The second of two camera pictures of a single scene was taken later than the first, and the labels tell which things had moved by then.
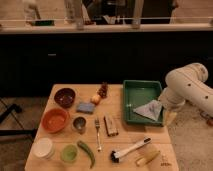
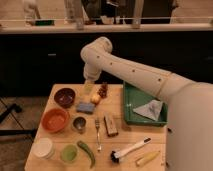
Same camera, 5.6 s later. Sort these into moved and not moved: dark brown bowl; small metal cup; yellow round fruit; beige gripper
Moved: beige gripper
Not moved: yellow round fruit; small metal cup; dark brown bowl
